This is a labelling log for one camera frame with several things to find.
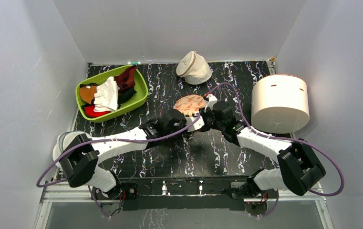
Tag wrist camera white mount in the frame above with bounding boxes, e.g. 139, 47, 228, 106
204, 94, 218, 112
185, 113, 205, 132

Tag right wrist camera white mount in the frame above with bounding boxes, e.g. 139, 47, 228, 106
204, 94, 218, 112

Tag orange garment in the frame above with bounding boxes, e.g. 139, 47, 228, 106
79, 84, 98, 104

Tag floral pink mesh laundry bag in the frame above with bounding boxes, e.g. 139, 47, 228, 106
173, 94, 207, 116

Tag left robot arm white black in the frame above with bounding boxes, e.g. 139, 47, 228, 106
52, 109, 187, 198

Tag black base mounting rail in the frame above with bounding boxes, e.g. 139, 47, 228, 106
99, 177, 296, 212

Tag black garment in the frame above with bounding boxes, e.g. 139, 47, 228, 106
117, 87, 137, 104

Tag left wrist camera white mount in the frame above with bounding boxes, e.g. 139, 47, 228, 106
185, 113, 205, 132

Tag maroon bra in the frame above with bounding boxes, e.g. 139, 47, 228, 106
114, 66, 137, 94

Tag red garment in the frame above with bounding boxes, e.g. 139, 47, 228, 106
81, 104, 111, 118

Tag green white small tube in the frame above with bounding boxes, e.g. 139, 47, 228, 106
127, 62, 141, 66

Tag white cloth garment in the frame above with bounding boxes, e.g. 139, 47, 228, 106
93, 76, 119, 112

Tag large white cylindrical container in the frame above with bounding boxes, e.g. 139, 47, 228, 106
251, 74, 310, 134

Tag green plastic basin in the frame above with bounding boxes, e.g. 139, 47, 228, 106
75, 65, 148, 123

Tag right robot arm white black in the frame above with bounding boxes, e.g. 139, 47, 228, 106
199, 102, 326, 198

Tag cream mesh bra wash bag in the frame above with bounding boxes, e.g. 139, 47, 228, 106
176, 51, 212, 85

